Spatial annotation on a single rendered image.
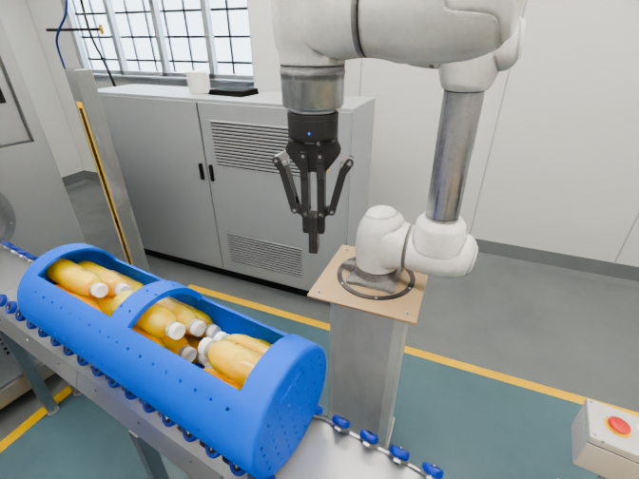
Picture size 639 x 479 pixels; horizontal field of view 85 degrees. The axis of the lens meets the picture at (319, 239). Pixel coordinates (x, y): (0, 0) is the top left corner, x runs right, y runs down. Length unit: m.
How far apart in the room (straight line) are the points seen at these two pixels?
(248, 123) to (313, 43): 1.93
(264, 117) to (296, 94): 1.83
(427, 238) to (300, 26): 0.79
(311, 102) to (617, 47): 2.96
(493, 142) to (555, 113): 0.45
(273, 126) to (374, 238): 1.31
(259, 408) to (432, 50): 0.62
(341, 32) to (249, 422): 0.63
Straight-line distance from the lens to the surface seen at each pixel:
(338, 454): 0.98
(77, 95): 1.51
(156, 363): 0.87
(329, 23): 0.47
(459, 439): 2.19
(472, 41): 0.45
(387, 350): 1.37
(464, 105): 1.01
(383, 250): 1.19
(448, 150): 1.04
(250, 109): 2.37
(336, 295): 1.24
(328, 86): 0.50
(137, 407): 1.15
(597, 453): 1.00
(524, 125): 3.31
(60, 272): 1.27
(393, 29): 0.45
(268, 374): 0.72
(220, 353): 0.82
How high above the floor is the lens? 1.78
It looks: 30 degrees down
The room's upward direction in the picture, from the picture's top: straight up
